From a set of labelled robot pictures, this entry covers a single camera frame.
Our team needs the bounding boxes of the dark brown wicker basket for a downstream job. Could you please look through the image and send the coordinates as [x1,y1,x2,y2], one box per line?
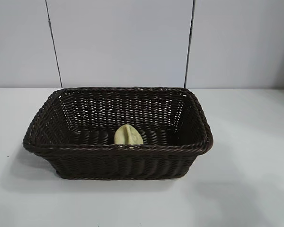
[21,86,214,181]

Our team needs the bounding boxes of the pale yellow egg yolk pastry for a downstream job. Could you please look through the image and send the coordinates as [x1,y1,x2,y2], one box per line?
[114,124,144,145]

